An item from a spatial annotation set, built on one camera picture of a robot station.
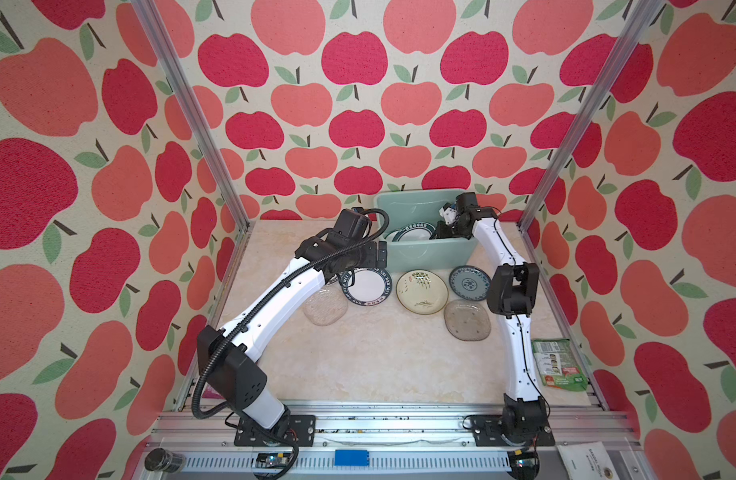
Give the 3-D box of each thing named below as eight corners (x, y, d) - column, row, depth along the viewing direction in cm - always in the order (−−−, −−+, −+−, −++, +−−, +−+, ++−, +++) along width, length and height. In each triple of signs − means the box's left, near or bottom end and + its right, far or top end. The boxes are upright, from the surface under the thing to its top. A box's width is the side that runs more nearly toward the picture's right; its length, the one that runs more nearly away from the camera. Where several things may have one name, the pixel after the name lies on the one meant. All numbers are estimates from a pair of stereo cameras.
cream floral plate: (398, 314, 97) (398, 311, 96) (395, 273, 108) (395, 269, 106) (451, 314, 97) (452, 311, 96) (442, 273, 108) (444, 269, 106)
